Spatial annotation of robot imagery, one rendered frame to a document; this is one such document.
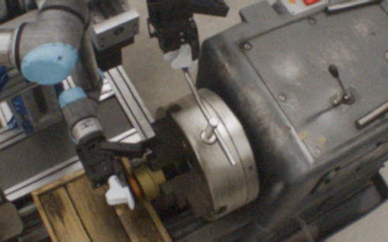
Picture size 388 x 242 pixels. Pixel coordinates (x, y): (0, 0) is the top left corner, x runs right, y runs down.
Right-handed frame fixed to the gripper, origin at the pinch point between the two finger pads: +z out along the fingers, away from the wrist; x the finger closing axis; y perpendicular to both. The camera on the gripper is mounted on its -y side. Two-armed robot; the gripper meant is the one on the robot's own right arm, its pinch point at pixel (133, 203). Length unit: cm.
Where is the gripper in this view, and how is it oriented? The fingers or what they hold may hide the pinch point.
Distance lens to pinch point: 136.4
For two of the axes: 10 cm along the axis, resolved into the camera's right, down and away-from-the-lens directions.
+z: 4.7, 8.0, -3.7
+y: -8.8, 3.9, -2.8
